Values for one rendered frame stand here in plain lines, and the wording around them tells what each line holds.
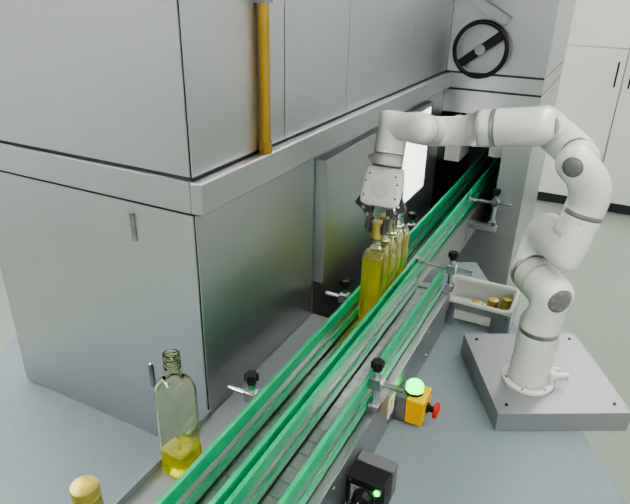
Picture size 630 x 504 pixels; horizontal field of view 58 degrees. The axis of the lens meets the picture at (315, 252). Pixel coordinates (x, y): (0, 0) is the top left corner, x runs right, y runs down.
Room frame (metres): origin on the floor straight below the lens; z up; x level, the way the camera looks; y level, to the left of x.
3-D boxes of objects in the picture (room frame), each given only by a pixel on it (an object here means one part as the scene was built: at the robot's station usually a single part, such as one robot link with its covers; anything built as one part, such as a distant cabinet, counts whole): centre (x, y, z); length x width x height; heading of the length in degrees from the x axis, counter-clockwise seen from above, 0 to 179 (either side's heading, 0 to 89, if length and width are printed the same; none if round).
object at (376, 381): (0.95, -0.16, 0.94); 0.07 x 0.04 x 0.13; 63
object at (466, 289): (1.57, -0.52, 0.80); 0.22 x 0.17 x 0.09; 63
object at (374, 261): (1.35, -0.16, 0.99); 0.06 x 0.06 x 0.21; 64
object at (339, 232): (1.75, -0.21, 1.15); 0.90 x 0.03 x 0.34; 153
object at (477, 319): (1.58, -0.50, 0.79); 0.27 x 0.17 x 0.08; 63
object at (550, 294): (1.17, -0.54, 1.04); 0.13 x 0.10 x 0.16; 11
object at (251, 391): (0.92, 0.14, 0.94); 0.07 x 0.04 x 0.13; 63
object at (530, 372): (1.17, -0.56, 0.89); 0.16 x 0.13 x 0.15; 88
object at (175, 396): (0.79, 0.24, 1.01); 0.06 x 0.06 x 0.26; 59
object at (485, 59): (2.31, -0.62, 1.49); 0.21 x 0.05 x 0.21; 63
